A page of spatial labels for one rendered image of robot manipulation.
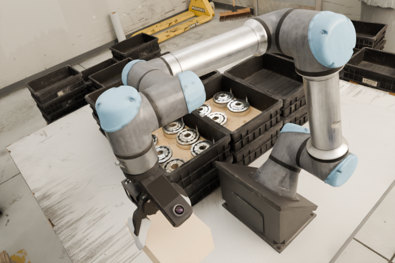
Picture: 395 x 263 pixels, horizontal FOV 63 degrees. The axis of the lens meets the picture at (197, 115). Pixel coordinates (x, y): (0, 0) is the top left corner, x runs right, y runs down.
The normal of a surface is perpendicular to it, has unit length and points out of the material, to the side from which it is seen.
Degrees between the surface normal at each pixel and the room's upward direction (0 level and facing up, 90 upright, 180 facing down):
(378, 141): 0
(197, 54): 41
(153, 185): 28
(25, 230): 0
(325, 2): 90
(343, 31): 77
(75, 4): 90
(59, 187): 0
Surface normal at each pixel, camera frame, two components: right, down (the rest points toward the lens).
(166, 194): 0.17, -0.53
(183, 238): -0.15, -0.80
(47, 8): 0.65, 0.36
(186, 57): 0.27, -0.35
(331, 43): 0.51, 0.23
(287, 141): -0.71, -0.28
